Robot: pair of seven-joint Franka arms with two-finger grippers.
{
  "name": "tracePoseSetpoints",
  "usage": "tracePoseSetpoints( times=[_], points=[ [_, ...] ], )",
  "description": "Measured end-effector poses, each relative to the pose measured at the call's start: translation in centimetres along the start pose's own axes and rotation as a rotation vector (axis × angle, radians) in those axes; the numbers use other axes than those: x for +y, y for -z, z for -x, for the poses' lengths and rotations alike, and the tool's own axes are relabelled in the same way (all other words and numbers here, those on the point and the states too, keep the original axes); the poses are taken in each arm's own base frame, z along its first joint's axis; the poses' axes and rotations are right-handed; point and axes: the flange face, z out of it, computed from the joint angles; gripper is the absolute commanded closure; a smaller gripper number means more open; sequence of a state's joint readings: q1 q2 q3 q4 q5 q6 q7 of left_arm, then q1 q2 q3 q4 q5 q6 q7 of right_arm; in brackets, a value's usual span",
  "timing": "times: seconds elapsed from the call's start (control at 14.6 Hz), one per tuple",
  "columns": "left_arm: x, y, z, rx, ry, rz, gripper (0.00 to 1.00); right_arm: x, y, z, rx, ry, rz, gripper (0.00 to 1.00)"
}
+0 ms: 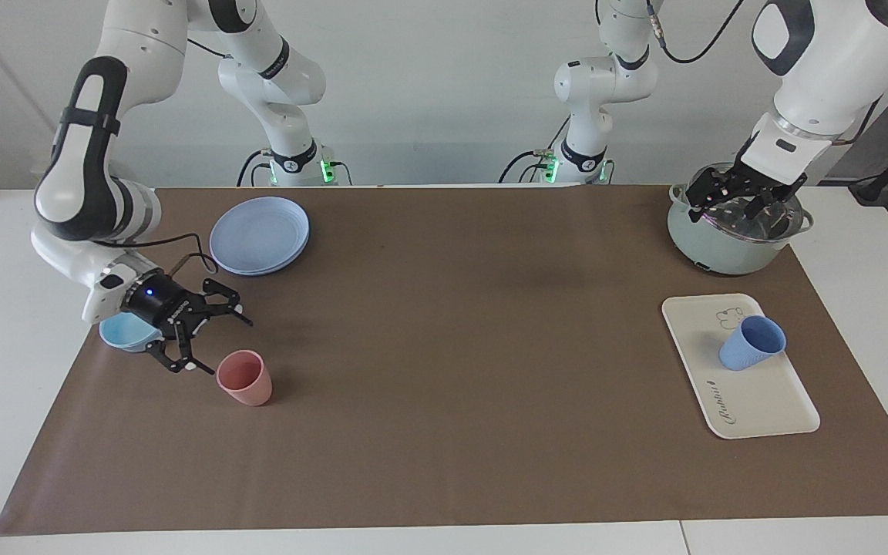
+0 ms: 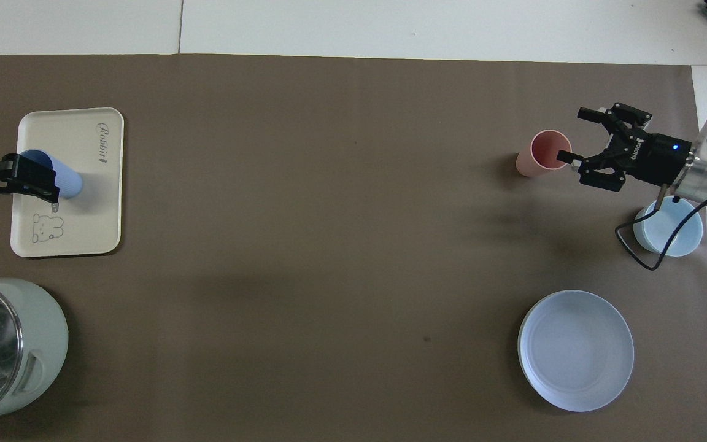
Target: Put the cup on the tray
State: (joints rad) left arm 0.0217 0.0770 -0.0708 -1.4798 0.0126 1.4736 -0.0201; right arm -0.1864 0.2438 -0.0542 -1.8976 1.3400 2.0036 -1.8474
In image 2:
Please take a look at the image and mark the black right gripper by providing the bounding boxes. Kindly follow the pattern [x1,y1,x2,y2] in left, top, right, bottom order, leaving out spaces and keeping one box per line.
[557,102,693,193]

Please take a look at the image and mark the blue ribbed cup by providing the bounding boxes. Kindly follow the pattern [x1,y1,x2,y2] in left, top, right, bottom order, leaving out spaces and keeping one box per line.
[20,149,83,201]

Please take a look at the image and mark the pink cup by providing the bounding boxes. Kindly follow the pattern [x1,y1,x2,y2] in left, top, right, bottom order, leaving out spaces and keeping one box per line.
[516,130,574,179]

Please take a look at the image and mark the cream rabbit print tray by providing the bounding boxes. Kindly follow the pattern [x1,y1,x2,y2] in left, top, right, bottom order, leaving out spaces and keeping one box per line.
[10,107,125,258]

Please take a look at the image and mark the light blue bowl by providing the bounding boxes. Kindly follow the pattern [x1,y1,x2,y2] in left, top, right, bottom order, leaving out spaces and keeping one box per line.
[633,196,705,257]

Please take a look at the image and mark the mint green cooking pot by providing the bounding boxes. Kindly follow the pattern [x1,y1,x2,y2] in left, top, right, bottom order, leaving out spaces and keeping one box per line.
[0,278,69,429]

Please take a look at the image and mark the pale blue plate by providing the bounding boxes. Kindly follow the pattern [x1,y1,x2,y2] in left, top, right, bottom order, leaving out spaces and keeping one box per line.
[517,290,635,413]

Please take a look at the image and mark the brown paper table mat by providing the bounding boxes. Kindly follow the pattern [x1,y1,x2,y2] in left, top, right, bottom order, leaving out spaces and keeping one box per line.
[0,54,707,442]

